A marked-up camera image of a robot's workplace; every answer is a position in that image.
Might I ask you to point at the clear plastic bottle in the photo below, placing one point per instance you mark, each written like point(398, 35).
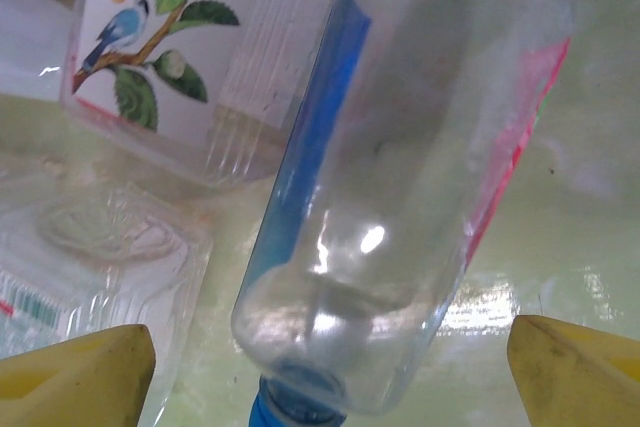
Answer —
point(100, 247)

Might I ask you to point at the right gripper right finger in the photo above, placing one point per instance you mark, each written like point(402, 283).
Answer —
point(580, 377)

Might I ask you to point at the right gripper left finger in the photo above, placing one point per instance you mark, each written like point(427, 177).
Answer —
point(75, 382)

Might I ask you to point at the clear bottle with white label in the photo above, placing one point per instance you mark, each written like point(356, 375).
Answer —
point(150, 47)

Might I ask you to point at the clear bottle with blue cap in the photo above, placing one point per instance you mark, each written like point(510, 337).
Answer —
point(380, 172)

